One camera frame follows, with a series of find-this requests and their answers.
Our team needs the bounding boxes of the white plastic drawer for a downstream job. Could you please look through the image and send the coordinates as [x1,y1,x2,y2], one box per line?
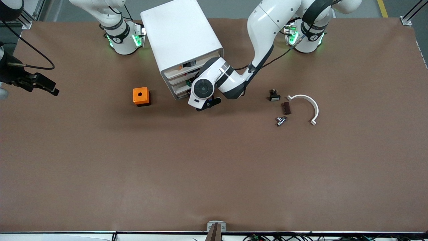
[165,60,203,80]
[169,71,199,90]
[173,80,196,100]

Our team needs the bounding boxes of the white drawer cabinet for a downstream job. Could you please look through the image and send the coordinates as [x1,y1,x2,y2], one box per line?
[140,0,224,100]

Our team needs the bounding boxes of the white curved pipe clamp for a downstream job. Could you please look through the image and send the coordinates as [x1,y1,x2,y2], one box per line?
[287,94,319,126]

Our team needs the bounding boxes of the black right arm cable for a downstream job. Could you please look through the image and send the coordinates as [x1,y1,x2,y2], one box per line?
[0,20,56,71]

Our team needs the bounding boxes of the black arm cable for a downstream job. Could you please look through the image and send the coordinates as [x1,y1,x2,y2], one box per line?
[233,35,303,71]
[0,20,56,71]

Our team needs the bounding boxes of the aluminium frame post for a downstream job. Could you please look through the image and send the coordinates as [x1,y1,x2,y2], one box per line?
[400,0,428,26]
[15,0,46,30]

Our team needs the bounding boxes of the orange button enclosure box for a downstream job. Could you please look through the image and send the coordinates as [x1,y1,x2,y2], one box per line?
[133,87,151,107]

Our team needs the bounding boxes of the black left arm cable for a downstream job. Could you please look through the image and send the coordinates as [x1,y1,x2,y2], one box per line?
[233,35,303,71]

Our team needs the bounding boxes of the black cable bundle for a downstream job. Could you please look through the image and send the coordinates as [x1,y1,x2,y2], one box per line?
[242,232,428,241]

